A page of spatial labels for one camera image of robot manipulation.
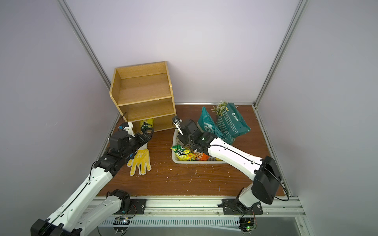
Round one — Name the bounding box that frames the white plastic basket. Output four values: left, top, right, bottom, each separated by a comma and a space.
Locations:
170, 130, 226, 164

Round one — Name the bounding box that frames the yellow packet shelf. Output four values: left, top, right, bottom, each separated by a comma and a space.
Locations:
140, 119, 154, 129

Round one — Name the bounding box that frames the green orange bee fertilizer bag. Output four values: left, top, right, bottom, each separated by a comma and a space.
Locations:
196, 152, 209, 161

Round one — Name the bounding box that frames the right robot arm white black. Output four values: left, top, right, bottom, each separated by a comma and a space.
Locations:
172, 116, 282, 208

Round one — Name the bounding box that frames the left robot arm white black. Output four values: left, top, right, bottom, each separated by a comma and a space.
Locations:
30, 127, 154, 236

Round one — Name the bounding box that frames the large dark green bag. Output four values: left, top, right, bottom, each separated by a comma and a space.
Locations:
197, 103, 251, 145

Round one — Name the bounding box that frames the wooden shelf unit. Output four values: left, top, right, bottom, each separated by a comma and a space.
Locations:
109, 62, 177, 131

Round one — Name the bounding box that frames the yellow work glove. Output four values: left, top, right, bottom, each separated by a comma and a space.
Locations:
127, 144, 151, 176

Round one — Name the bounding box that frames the artificial green plant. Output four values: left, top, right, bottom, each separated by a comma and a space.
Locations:
212, 101, 228, 117

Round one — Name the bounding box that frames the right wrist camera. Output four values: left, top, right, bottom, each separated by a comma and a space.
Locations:
172, 116, 183, 135

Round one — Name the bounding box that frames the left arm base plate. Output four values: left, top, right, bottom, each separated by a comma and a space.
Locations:
113, 198, 147, 215

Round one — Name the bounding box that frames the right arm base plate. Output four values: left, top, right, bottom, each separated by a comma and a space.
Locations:
218, 198, 263, 215

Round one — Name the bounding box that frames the aluminium front rail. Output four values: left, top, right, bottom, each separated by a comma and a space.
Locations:
63, 196, 306, 218

